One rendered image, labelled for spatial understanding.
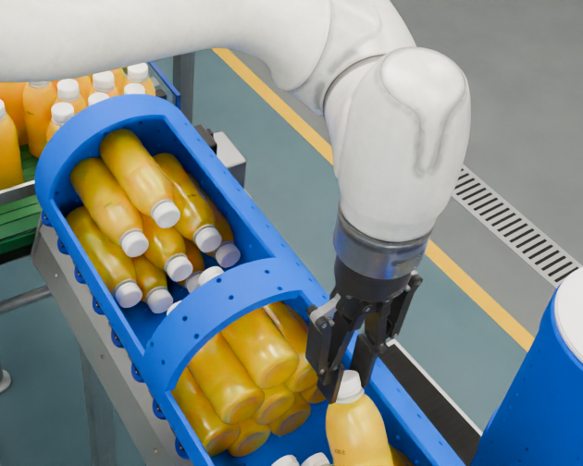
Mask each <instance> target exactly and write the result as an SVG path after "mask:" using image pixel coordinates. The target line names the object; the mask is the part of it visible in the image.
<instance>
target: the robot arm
mask: <svg viewBox="0 0 583 466"><path fill-rule="evenodd" d="M211 48H226V49H232V50H236V51H240V52H243V53H246V54H248V55H252V56H254V57H256V58H258V59H259V60H261V61H263V62H264V63H265V64H266V65H267V67H268V68H269V70H270V72H271V77H272V79H273V81H274V83H275V85H276V86H277V87H279V88H280V89H282V90H284V91H286V92H287V93H289V94H290V95H292V96H293V97H295V98H296V99H297V100H299V101H300V102H302V103H303V104H305V105H306V106H307V107H308V108H310V109H311V110H312V111H313V112H314V113H315V114H317V115H319V116H324V118H325V120H326V123H327V126H328V130H329V137H330V143H331V149H332V155H333V165H334V174H335V176H336V178H337V179H338V181H339V187H340V191H341V197H340V199H339V203H338V213H337V218H336V223H335V227H334V232H333V245H334V248H335V252H336V253H337V255H336V260H335V264H334V274H335V281H336V285H335V287H334V289H333V290H332V291H331V292H330V294H329V301H328V302H327V303H325V304H324V305H322V306H319V307H318V308H317V306H316V305H315V304H312V305H310V306H308V307H307V309H306V310H305V311H306V313H307V315H308V317H309V327H308V335H307V343H306V351H305V358H306V359H307V361H308V362H309V363H310V365H311V366H312V367H313V369H314V370H315V371H316V375H317V377H318V380H317V384H316V386H317V388H318V389H319V390H320V392H321V393H322V394H323V396H324V397H325V399H326V400H327V401H328V403H329V404H330V405H331V404H333V403H335V402H336V400H337V397H338V393H339V390H340V386H341V380H342V377H343V373H344V370H345V366H344V365H343V364H342V362H341V360H342V358H343V355H344V353H345V351H346V350H347V348H348V345H349V343H350V341H351V339H352V337H353V334H354V331H355V330H358V329H360V328H361V325H362V324H363V322H364V320H365V334H366V336H365V335H364V333H361V334H359V335H357V338H356V342H355V346H354V353H353V357H352V360H351V365H350V369H349V370H353V371H357V372H358V373H359V377H360V381H361V387H362V388H365V387H367V386H368V385H369V382H370V378H371V375H372V372H373V368H374V365H375V361H376V359H377V358H378V354H379V353H381V354H383V353H385V352H387V351H388V350H389V348H390V347H389V346H388V345H387V344H386V339H387V338H388V337H389V338H390V339H394V338H396V337H398V335H399V333H400V331H401V328H402V325H403V321H404V318H405V316H406V314H407V311H408V308H409V306H410V303H411V300H412V298H413V296H414V293H415V292H416V290H417V288H418V287H419V286H420V284H421V283H422V281H423V278H422V277H421V276H420V275H419V274H418V272H417V271H416V269H417V267H418V266H419V265H420V264H421V262H422V261H423V258H424V255H425V252H426V249H427V246H428V241H429V238H430V236H431V234H432V232H433V229H434V226H435V223H436V219H437V217H438V215H439V214H440V213H441V212H442V211H443V209H444V208H445V207H446V205H447V204H448V201H449V200H450V198H451V196H452V194H453V191H454V188H455V185H456V182H457V180H458V178H459V175H460V172H461V169H462V166H463V162H464V160H465V153H466V148H467V144H468V140H469V134H470V124H471V100H470V93H469V87H468V83H467V80H466V77H465V74H464V72H463V71H462V70H461V69H460V68H459V67H458V66H457V65H456V64H455V63H454V62H453V61H452V60H451V59H450V58H449V57H447V56H446V55H443V54H441V53H439V52H437V51H434V50H431V49H427V48H423V47H416V44H415V42H414V40H413V38H412V36H411V34H410V32H409V30H408V29H407V27H406V25H405V24H404V22H403V20H402V18H401V16H400V15H399V13H398V12H397V10H396V9H395V7H394V6H393V5H392V3H391V2H390V0H0V82H41V81H53V80H67V79H74V78H78V77H84V76H88V75H92V74H97V73H101V72H106V71H109V70H114V69H118V68H123V67H129V66H134V65H138V64H141V63H146V62H150V61H154V60H158V59H162V58H166V57H171V56H174V55H182V54H186V53H190V52H194V51H199V50H204V49H211ZM333 314H334V317H333ZM332 318H333V319H332Z"/></svg>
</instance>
